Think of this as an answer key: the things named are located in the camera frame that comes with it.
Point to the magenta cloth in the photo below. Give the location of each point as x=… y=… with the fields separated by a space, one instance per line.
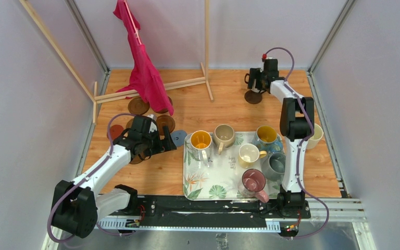
x=144 y=78

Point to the wooden drying rack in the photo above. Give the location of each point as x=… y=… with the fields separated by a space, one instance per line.
x=93 y=96

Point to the ringed brown coaster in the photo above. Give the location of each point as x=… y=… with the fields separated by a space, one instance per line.
x=137 y=106

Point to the plain dark brown coaster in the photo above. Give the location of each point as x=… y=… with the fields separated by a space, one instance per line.
x=136 y=160

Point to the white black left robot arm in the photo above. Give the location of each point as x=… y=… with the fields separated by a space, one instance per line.
x=78 y=205

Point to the floral white serving tray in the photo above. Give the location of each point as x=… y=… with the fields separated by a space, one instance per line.
x=219 y=179

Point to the dark wooden coaster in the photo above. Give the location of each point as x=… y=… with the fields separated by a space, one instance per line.
x=165 y=120
x=252 y=97

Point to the cream white mug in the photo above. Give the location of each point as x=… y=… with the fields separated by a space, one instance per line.
x=316 y=138

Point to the pink ceramic mug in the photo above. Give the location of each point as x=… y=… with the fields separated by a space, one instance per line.
x=252 y=184

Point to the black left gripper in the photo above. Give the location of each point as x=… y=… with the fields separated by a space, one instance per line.
x=159 y=147

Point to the grey ceramic mug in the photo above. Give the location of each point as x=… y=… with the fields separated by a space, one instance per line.
x=273 y=167

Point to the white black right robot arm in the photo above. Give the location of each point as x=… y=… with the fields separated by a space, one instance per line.
x=296 y=126

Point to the glass mug yellow inside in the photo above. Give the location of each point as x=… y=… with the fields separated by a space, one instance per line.
x=201 y=144

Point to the blue coaster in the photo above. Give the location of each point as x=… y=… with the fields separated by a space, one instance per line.
x=178 y=137

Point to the red coaster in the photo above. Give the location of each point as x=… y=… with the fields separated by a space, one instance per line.
x=114 y=131

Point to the white enamel mug black rim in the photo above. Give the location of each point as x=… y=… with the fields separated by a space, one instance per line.
x=247 y=78

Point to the pale yellow mug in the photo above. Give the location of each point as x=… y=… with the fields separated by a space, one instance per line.
x=248 y=154

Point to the beige ceramic mug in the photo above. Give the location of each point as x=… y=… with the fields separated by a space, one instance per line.
x=223 y=137

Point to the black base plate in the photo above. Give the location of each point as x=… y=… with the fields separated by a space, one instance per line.
x=178 y=212

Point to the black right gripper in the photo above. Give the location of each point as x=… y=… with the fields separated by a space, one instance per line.
x=255 y=73

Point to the blue mug yellow inside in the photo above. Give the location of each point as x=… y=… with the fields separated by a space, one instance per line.
x=267 y=139

